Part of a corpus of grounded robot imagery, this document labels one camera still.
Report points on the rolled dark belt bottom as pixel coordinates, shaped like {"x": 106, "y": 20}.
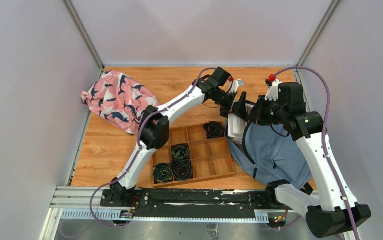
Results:
{"x": 182, "y": 169}

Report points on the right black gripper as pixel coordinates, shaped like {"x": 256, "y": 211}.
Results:
{"x": 256, "y": 116}

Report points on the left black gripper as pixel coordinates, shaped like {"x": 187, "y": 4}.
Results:
{"x": 232, "y": 105}

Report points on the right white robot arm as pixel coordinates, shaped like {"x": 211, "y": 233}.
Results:
{"x": 336, "y": 210}

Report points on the pink patterned cloth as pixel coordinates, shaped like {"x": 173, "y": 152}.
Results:
{"x": 120, "y": 100}

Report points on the rolled green belt bottom-left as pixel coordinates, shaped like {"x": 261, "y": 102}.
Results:
{"x": 162, "y": 173}

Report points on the white paper booklet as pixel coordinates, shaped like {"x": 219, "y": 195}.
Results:
{"x": 235, "y": 128}

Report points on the blue grey backpack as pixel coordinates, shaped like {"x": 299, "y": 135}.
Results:
{"x": 268, "y": 155}

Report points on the wooden compartment tray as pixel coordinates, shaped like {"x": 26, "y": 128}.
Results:
{"x": 211, "y": 158}

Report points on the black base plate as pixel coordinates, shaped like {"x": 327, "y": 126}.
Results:
{"x": 196, "y": 204}

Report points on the rolled green belt middle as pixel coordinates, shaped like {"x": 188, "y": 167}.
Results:
{"x": 181, "y": 152}

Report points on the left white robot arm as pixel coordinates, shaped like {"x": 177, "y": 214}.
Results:
{"x": 154, "y": 129}

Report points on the rolled black belt top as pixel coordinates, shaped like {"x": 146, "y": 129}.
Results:
{"x": 214, "y": 129}

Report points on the aluminium rail frame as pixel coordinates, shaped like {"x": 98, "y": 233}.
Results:
{"x": 82, "y": 203}

